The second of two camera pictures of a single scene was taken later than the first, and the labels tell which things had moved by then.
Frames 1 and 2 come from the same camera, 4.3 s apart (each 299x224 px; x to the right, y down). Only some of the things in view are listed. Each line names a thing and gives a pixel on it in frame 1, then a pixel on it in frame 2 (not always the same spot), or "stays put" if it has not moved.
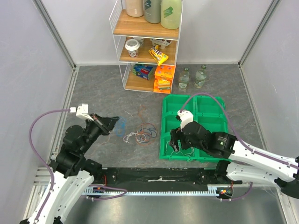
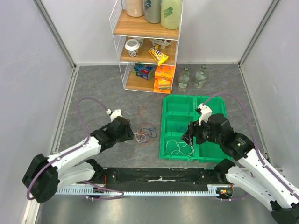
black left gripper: x=106 y=123 → x=128 y=134
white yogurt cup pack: x=161 y=42 stays put
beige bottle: x=135 y=8 stays put
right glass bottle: x=200 y=77 stays put
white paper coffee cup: x=132 y=45 stays put
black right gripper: x=177 y=137 → x=193 y=132
